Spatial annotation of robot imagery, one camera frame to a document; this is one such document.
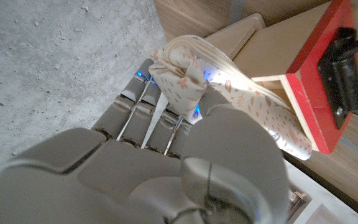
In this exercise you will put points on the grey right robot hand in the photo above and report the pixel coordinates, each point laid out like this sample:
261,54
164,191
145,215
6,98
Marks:
120,177

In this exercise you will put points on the floral fabric pen bag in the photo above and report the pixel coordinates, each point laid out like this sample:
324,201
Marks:
247,102

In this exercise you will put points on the printed bookshelf backdrop cloth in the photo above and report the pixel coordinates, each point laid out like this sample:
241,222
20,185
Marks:
315,205

